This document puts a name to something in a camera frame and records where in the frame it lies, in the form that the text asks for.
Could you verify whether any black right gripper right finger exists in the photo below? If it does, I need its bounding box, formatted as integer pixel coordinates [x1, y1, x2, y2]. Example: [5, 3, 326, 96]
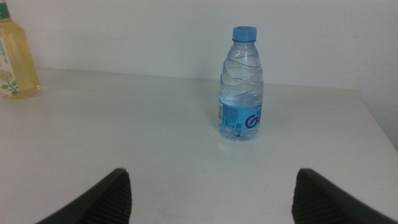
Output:
[291, 167, 398, 224]

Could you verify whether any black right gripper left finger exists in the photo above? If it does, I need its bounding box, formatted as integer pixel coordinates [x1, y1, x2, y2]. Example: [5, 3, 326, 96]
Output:
[35, 167, 132, 224]

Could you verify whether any clear water bottle blue cap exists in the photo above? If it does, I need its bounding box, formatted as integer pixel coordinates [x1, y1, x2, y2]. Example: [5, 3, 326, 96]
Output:
[218, 26, 264, 142]

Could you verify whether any yellow tea bottle green label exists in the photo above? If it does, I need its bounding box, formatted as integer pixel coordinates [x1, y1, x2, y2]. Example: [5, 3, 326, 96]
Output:
[0, 0, 41, 100]

